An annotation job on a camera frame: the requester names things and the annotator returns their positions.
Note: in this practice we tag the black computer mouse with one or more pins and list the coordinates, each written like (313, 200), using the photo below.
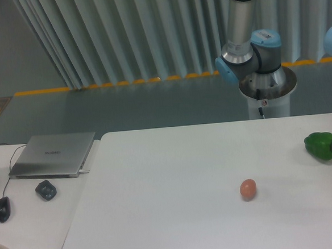
(5, 209)

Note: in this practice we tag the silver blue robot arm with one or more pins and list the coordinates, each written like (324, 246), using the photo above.
(263, 33)

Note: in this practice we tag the green bell pepper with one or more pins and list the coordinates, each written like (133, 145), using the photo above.
(319, 144)

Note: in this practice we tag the white usb plug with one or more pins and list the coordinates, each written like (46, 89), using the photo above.
(80, 172)

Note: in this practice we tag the brown egg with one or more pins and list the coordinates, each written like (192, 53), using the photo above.
(248, 189)

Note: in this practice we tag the folded grey partition screen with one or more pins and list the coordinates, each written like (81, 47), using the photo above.
(113, 42)

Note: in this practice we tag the silver closed laptop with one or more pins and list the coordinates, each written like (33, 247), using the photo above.
(53, 156)

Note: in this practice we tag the dark grey earbud case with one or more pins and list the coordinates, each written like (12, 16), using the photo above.
(46, 190)

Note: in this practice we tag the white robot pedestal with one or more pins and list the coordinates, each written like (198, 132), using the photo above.
(268, 95)

